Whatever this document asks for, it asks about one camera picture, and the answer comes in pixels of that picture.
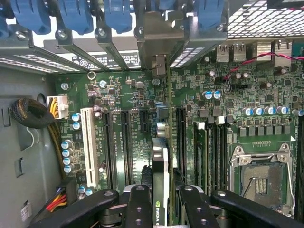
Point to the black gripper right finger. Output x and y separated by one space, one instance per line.
198 210

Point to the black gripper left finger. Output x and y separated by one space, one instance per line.
137 209

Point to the CPU socket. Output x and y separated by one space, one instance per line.
263 183

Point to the white expansion slot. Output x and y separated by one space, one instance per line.
89 147

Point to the grey power supply unit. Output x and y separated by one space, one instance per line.
28 166

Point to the green Dell motherboard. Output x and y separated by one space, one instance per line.
133 90

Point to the white power connector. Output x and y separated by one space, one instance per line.
60 107

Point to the blue card retention clip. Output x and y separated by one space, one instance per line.
76 14
33 14
117 14
210 12

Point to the black open PC case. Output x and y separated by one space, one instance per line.
261 21

